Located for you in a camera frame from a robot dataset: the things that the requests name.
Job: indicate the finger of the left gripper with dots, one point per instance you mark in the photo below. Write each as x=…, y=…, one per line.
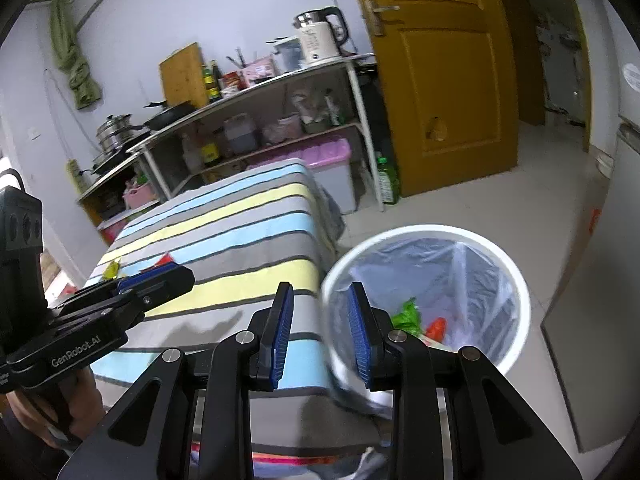
x=147, y=278
x=103, y=297

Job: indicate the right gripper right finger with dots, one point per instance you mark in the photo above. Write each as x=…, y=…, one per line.
x=373, y=360

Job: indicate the striped tablecloth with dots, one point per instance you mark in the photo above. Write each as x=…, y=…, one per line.
x=241, y=237

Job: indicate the pink plastic basket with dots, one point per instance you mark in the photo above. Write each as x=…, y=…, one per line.
x=139, y=195

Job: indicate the clear plastic container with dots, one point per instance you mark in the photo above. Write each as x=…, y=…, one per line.
x=287, y=54

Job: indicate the person's left hand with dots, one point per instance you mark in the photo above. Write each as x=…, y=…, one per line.
x=84, y=404

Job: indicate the dark sauce bottle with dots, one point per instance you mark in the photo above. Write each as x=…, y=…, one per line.
x=211, y=84

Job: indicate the brass door handle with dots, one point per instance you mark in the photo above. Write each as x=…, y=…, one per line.
x=372, y=15

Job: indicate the pink lid storage bin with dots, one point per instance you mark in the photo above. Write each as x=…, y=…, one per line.
x=329, y=161

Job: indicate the white trash bin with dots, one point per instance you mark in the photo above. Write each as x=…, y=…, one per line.
x=347, y=386

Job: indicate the clear bin liner bag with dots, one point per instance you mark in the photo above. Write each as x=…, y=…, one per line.
x=449, y=279

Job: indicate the wrappers on table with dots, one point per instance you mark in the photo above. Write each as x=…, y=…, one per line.
x=116, y=269

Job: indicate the wooden cutting board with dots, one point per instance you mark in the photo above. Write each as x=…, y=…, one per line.
x=182, y=77

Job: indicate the green trash in bin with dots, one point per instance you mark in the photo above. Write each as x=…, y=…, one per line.
x=408, y=319

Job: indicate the black camera mount box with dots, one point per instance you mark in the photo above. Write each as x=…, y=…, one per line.
x=23, y=306

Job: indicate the metal kitchen shelf rack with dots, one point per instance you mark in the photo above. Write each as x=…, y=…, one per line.
x=144, y=147

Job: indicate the pink utensil holder box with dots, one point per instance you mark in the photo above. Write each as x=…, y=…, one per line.
x=259, y=71

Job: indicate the silver refrigerator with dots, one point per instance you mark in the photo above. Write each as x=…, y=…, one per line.
x=592, y=325

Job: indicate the green hanging towel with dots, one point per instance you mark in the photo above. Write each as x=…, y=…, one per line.
x=68, y=56

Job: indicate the white electric kettle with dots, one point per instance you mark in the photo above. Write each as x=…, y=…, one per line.
x=321, y=33

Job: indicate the yellow wooden door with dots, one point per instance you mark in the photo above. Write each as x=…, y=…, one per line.
x=448, y=79

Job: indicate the stainless steel steamer pot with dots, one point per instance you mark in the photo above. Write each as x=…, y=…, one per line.
x=114, y=132

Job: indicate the grey oil jug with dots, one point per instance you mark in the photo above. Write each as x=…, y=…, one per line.
x=241, y=134

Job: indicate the green plastic bottle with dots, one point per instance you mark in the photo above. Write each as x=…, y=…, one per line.
x=389, y=180

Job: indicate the red trash in bin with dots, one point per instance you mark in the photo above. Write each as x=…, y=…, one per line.
x=436, y=331

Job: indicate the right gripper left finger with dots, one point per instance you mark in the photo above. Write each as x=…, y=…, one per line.
x=272, y=327

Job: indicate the black frying pan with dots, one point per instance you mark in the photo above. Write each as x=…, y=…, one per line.
x=166, y=116

